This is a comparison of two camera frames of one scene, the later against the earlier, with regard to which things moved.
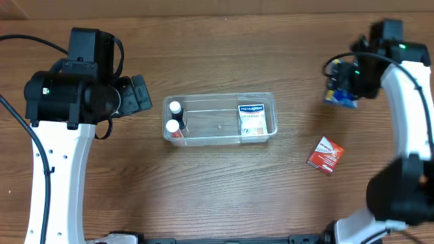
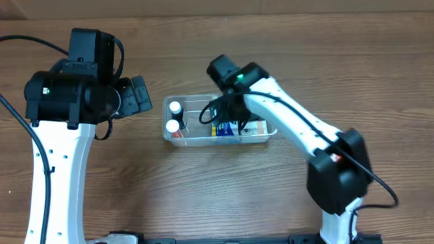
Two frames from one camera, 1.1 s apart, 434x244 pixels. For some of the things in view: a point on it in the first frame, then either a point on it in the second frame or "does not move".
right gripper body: [341, 79] → [230, 110]
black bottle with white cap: [177, 113] does not move
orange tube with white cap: [172, 126] does not move
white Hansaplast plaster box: [252, 119] does not move
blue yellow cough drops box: [336, 97] → [226, 128]
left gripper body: [134, 96] does not move
